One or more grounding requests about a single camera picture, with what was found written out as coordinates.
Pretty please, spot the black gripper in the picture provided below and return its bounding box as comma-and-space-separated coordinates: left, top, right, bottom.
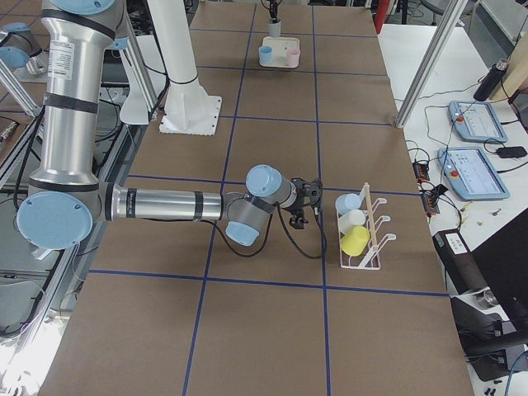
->
269, 0, 279, 22
288, 178, 322, 229

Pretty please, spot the grey cup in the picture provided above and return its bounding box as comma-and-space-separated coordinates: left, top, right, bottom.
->
267, 19, 281, 38

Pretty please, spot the light blue cup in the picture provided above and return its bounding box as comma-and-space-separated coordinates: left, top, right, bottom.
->
335, 193, 362, 215

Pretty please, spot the white cream cup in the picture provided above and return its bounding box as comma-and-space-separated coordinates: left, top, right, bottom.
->
337, 210, 366, 233

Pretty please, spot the yellow cup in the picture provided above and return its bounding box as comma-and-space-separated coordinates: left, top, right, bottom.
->
341, 225, 370, 257

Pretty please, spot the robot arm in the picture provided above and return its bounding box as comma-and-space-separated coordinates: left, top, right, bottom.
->
16, 1, 323, 250

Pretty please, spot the blue cup on tray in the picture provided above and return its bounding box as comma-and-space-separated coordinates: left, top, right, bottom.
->
258, 45, 273, 66

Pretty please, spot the pink cup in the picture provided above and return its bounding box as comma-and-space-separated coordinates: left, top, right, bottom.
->
286, 48, 300, 68

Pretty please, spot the cream serving tray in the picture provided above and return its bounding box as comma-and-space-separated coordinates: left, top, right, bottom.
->
261, 36, 300, 68

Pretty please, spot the black box with label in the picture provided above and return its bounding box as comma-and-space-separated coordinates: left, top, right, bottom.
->
432, 229, 489, 295

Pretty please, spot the near teach pendant tablet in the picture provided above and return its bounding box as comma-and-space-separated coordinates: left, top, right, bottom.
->
438, 147, 510, 201

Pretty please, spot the teach pendant tablet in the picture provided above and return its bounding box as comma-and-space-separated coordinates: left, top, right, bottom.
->
438, 147, 510, 201
448, 101, 507, 144

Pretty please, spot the far teach pendant tablet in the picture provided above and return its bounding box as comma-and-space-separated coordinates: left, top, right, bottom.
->
448, 101, 507, 144

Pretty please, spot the black monitor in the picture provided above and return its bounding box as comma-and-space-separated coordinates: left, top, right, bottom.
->
473, 211, 528, 329

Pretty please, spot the black water bottle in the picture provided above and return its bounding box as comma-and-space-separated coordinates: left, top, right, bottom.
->
474, 58, 510, 101

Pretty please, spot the black power adapter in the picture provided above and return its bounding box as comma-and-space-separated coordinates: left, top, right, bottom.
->
495, 146, 527, 158

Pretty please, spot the white wire cup rack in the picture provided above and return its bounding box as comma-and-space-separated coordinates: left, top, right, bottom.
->
336, 182, 396, 271

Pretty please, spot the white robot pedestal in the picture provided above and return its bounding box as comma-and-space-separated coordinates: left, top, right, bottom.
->
148, 0, 222, 135

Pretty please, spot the aluminium frame post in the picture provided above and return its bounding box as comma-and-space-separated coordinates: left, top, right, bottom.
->
394, 0, 468, 129

